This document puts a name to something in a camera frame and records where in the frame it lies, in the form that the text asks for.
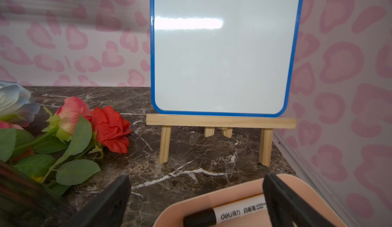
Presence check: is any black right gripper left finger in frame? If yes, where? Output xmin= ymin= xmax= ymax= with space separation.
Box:
xmin=62 ymin=175 xmax=131 ymax=227

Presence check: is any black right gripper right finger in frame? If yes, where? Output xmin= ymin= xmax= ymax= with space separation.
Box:
xmin=262 ymin=174 xmax=333 ymax=227

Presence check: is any red artificial rose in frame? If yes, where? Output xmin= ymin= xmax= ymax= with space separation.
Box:
xmin=69 ymin=103 xmax=131 ymax=155

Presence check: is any pink artificial rose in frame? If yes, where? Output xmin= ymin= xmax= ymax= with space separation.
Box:
xmin=12 ymin=97 xmax=101 ymax=187
xmin=1 ymin=122 xmax=34 ymax=162

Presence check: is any white artificial rose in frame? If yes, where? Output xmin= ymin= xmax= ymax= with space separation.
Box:
xmin=1 ymin=81 xmax=40 ymax=127

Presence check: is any black white whiteboard marker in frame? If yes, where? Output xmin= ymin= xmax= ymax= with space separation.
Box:
xmin=183 ymin=193 xmax=267 ymax=227

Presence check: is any pink plastic tray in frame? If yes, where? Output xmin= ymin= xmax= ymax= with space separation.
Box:
xmin=153 ymin=174 xmax=346 ymax=227

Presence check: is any wooden easel stand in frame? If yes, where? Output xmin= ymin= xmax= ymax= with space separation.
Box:
xmin=146 ymin=114 xmax=298 ymax=167

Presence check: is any blue framed whiteboard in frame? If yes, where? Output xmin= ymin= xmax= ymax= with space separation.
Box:
xmin=150 ymin=0 xmax=303 ymax=117

